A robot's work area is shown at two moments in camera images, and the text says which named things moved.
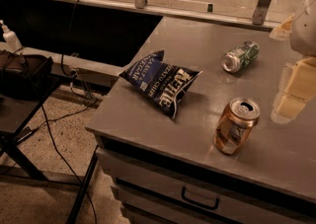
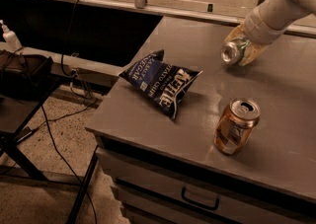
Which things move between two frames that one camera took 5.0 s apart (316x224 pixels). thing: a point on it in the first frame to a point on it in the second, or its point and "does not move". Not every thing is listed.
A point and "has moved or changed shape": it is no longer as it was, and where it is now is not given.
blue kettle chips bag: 160,81 does not move
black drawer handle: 183,194 does not move
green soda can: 237,58 has moved or changed shape
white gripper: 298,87 to 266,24
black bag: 24,76 does not move
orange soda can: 236,124 does not move
